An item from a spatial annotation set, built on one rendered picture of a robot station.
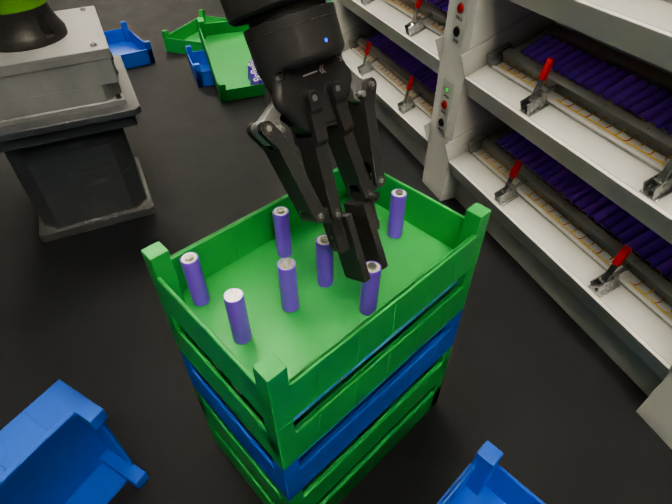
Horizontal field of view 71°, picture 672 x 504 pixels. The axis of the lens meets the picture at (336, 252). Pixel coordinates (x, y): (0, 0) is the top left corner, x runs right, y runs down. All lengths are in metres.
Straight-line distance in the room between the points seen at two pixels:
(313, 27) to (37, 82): 0.75
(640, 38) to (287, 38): 0.52
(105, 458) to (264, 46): 0.63
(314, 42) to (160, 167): 1.05
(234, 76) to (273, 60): 1.38
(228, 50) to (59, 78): 0.89
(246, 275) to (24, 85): 0.65
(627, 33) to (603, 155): 0.18
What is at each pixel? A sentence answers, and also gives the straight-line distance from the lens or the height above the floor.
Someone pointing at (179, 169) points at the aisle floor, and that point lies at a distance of 1.36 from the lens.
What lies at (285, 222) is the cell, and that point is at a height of 0.38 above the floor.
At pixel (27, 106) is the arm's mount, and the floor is 0.31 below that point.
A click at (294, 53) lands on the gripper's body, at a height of 0.58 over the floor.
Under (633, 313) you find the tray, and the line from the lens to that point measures 0.89.
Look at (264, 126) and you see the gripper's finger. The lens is 0.37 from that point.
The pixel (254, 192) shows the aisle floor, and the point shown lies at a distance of 1.23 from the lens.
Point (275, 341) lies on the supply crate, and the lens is 0.48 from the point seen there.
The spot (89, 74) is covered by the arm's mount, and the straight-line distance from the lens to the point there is 1.06.
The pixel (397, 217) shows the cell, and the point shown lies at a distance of 0.56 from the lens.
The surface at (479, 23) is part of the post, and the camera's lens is 1.03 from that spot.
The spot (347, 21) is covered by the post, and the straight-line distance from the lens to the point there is 1.68.
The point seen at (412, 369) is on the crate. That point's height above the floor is 0.20.
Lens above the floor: 0.71
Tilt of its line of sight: 43 degrees down
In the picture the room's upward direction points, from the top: straight up
